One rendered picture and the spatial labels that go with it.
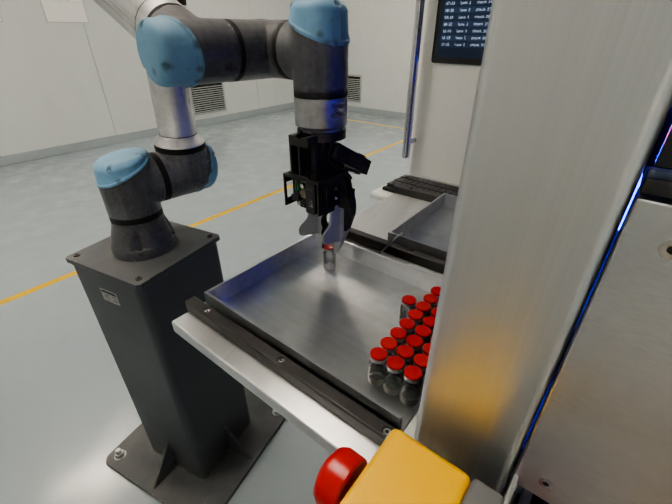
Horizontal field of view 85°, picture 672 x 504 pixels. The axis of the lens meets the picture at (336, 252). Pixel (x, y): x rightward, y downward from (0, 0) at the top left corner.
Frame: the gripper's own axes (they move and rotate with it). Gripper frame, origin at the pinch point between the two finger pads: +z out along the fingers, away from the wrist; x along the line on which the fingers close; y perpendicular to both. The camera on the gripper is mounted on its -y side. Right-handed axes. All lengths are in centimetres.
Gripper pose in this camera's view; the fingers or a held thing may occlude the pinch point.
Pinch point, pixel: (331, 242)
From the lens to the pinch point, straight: 65.4
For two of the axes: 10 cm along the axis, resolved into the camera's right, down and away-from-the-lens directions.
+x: 7.9, 3.2, -5.3
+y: -6.2, 4.0, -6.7
